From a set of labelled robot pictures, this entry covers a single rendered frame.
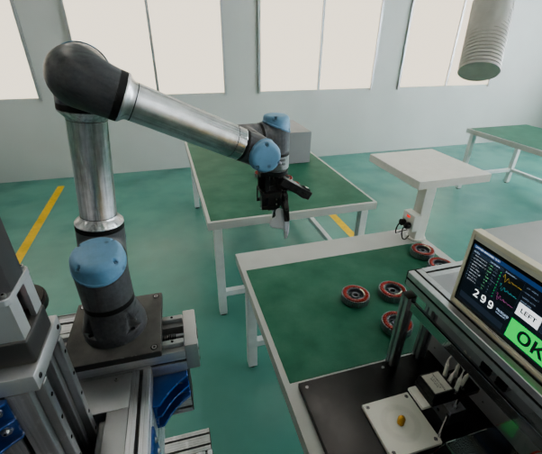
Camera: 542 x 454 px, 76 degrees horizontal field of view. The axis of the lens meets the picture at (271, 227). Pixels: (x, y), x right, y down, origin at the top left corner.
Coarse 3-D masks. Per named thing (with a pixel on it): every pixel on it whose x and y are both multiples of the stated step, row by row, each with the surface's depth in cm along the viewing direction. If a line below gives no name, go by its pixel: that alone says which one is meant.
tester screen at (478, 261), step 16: (480, 256) 77; (480, 272) 78; (496, 272) 74; (512, 272) 70; (464, 288) 83; (480, 288) 78; (496, 288) 74; (512, 288) 71; (528, 288) 67; (480, 304) 79; (496, 304) 75; (512, 304) 71; (528, 304) 68
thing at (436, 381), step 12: (432, 372) 92; (420, 384) 90; (432, 384) 89; (444, 384) 89; (468, 384) 91; (420, 396) 90; (432, 396) 87; (444, 396) 87; (456, 396) 89; (420, 408) 88
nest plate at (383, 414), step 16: (384, 400) 100; (400, 400) 100; (368, 416) 95; (384, 416) 95; (416, 416) 96; (384, 432) 92; (400, 432) 92; (416, 432) 92; (432, 432) 92; (384, 448) 89; (400, 448) 88; (416, 448) 88
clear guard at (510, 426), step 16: (528, 416) 66; (480, 432) 63; (496, 432) 64; (512, 432) 64; (528, 432) 64; (448, 448) 61; (464, 448) 61; (480, 448) 61; (496, 448) 61; (512, 448) 61; (528, 448) 61
